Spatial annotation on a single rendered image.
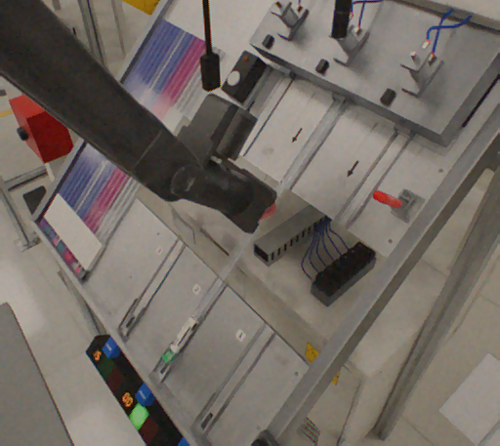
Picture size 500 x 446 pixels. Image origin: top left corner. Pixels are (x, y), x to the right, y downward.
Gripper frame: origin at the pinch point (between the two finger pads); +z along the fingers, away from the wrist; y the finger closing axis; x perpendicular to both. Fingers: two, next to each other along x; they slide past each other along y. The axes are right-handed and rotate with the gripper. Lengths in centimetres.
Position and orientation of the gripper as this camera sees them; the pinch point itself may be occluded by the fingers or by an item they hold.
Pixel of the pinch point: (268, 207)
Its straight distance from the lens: 68.0
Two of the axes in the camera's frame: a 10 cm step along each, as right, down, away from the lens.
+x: -5.4, 8.3, 1.3
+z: 5.2, 2.1, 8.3
